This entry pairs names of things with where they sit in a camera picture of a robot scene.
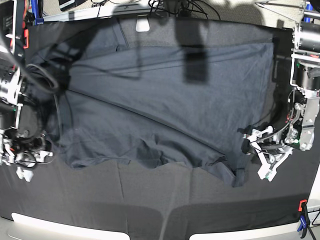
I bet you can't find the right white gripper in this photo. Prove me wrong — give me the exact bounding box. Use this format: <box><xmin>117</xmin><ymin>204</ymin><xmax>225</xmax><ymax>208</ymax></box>
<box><xmin>0</xmin><ymin>129</ymin><xmax>53</xmax><ymax>182</ymax></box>

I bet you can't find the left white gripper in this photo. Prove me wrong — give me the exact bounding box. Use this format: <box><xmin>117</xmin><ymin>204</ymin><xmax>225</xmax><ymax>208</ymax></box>
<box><xmin>239</xmin><ymin>125</ymin><xmax>293</xmax><ymax>180</ymax></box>

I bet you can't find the dark navy t-shirt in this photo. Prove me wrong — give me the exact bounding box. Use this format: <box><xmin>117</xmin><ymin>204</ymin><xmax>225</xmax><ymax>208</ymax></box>
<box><xmin>28</xmin><ymin>18</ymin><xmax>274</xmax><ymax>187</ymax></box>

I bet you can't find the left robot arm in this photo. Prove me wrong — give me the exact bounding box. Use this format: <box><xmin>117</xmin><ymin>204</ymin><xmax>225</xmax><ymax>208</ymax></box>
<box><xmin>242</xmin><ymin>0</ymin><xmax>320</xmax><ymax>182</ymax></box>

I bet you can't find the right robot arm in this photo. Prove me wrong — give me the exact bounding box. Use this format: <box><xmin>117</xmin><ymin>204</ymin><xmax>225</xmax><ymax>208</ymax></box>
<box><xmin>0</xmin><ymin>0</ymin><xmax>59</xmax><ymax>182</ymax></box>

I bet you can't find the blue orange clamp bottom right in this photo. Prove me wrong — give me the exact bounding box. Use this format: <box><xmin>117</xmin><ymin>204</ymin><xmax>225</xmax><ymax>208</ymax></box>
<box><xmin>297</xmin><ymin>199</ymin><xmax>316</xmax><ymax>240</ymax></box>

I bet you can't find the black table cloth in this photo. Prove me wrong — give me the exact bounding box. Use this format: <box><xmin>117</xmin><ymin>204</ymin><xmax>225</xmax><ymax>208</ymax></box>
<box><xmin>0</xmin><ymin>25</ymin><xmax>320</xmax><ymax>240</ymax></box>

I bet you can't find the red clamp left edge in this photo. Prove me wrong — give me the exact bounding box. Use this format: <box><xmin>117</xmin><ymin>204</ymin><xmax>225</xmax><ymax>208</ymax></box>
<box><xmin>23</xmin><ymin>29</ymin><xmax>30</xmax><ymax>49</ymax></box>

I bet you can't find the blue clamp top left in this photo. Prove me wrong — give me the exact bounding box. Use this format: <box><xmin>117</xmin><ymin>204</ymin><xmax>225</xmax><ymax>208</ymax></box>
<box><xmin>29</xmin><ymin>0</ymin><xmax>45</xmax><ymax>25</ymax></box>

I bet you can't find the white tag on cloth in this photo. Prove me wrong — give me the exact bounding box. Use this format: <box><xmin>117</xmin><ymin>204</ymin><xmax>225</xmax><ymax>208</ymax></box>
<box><xmin>135</xmin><ymin>15</ymin><xmax>151</xmax><ymax>33</ymax></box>

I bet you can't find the black cable bundle top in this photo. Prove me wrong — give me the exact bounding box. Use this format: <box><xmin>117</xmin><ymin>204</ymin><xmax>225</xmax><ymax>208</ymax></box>
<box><xmin>147</xmin><ymin>0</ymin><xmax>222</xmax><ymax>21</ymax></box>

